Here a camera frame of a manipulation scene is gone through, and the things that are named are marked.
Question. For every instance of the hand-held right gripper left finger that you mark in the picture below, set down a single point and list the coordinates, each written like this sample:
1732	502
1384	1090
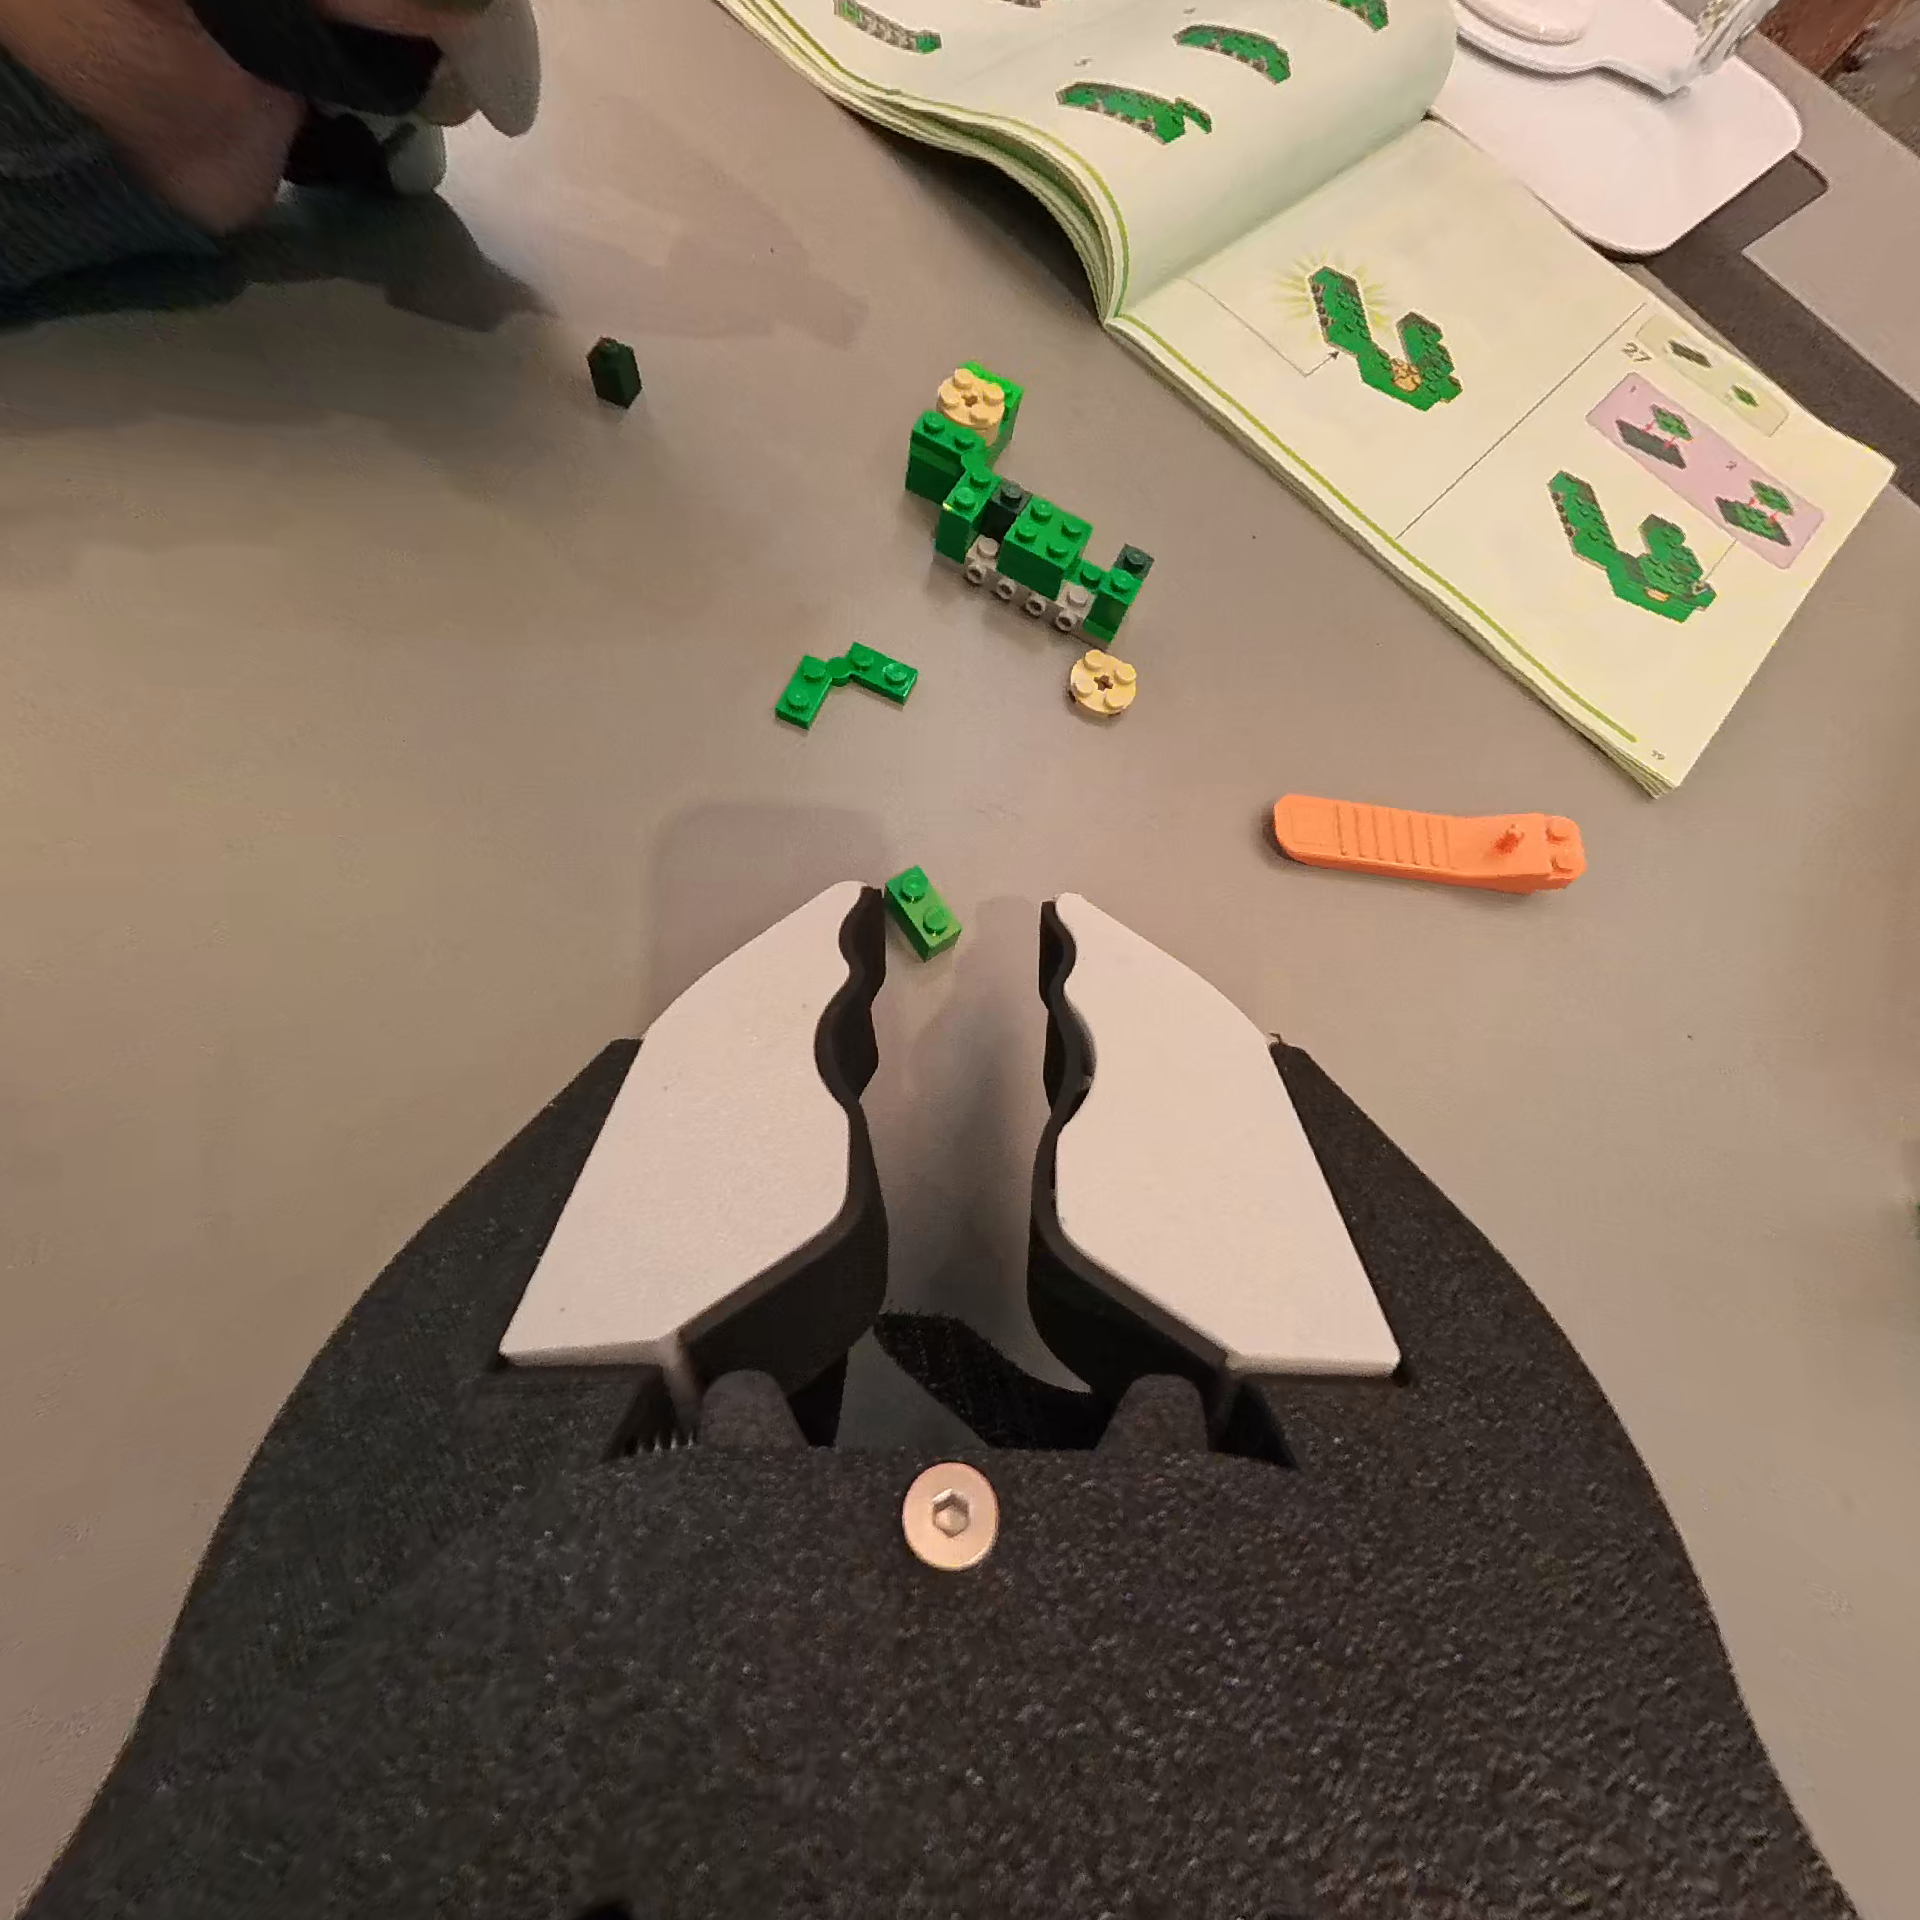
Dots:
721	1171

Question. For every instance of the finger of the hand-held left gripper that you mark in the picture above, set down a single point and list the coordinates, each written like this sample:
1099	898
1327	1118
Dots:
503	66
416	158

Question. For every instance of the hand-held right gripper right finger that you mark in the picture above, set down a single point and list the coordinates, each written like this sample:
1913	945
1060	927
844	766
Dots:
1200	1185

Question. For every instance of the small green two-stud brick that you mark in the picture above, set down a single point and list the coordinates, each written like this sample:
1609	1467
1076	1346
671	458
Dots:
922	912

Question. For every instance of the person's left forearm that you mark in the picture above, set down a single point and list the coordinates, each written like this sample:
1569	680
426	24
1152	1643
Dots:
76	225

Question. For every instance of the grey desk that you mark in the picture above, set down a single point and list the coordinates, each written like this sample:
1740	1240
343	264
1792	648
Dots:
375	751

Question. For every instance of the person's left hand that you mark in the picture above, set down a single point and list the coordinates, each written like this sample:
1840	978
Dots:
166	105

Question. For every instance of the dark green small brick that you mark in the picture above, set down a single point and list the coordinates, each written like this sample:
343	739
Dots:
616	376

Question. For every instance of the orange brick separator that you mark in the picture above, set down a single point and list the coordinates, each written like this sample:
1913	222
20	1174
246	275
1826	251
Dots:
1411	844

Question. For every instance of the green angled brick plate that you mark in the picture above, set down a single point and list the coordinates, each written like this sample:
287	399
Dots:
849	681

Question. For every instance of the tan round brick plate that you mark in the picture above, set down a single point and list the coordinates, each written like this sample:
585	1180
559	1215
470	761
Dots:
1105	684

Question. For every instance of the green brick assembly tan stud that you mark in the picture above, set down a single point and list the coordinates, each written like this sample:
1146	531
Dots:
1019	524

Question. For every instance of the open building instruction booklet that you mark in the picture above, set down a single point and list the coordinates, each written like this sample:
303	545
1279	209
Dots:
1289	166

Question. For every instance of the white stand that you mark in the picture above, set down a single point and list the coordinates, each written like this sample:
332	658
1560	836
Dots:
1622	135

